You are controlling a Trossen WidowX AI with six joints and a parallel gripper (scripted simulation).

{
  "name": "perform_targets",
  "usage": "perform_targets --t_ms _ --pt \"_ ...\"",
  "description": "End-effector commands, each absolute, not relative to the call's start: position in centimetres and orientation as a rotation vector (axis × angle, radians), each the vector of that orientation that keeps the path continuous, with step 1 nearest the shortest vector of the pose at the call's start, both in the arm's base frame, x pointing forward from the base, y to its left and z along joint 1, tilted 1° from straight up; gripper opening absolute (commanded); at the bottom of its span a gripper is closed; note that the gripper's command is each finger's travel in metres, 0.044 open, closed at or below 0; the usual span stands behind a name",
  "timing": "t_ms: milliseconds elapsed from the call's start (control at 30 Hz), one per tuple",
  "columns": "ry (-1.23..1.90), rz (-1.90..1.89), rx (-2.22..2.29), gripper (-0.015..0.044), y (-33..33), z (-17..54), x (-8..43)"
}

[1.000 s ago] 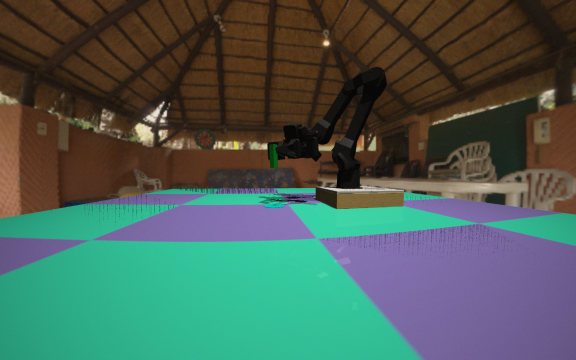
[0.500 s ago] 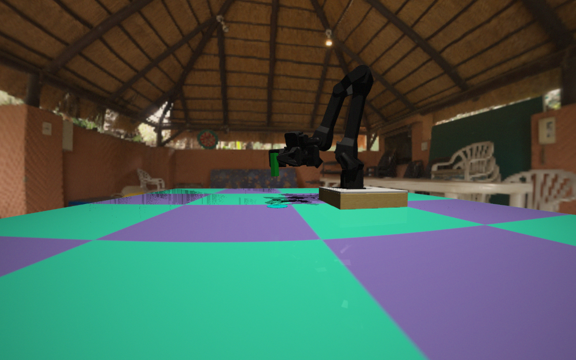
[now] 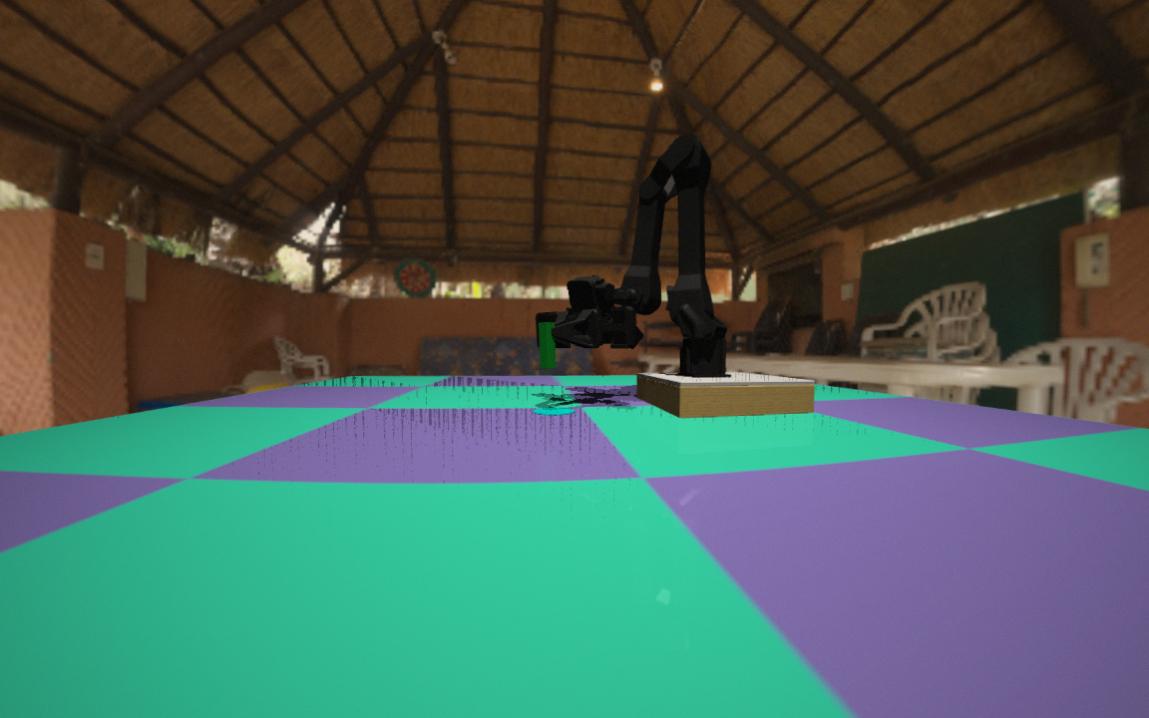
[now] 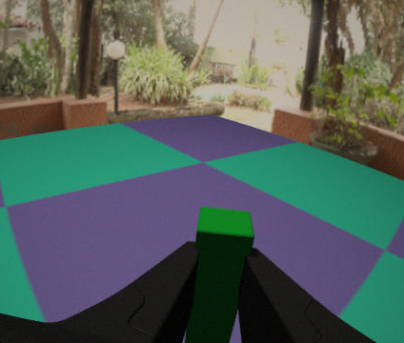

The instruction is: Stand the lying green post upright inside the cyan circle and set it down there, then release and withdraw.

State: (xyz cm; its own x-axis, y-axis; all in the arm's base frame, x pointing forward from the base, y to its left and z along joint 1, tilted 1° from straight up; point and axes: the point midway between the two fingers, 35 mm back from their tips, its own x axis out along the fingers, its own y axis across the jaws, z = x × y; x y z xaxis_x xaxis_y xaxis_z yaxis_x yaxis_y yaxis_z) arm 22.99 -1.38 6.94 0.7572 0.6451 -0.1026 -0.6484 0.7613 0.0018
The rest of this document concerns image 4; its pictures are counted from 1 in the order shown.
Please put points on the dark green rectangular post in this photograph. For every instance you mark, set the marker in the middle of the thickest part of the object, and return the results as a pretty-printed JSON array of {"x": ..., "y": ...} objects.
[{"x": 224, "y": 238}]

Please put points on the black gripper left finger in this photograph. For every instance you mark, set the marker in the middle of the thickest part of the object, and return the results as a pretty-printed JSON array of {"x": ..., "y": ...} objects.
[{"x": 153, "y": 309}]

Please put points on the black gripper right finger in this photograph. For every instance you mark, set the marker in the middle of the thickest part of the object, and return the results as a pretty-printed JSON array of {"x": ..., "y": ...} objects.
[{"x": 274, "y": 309}]

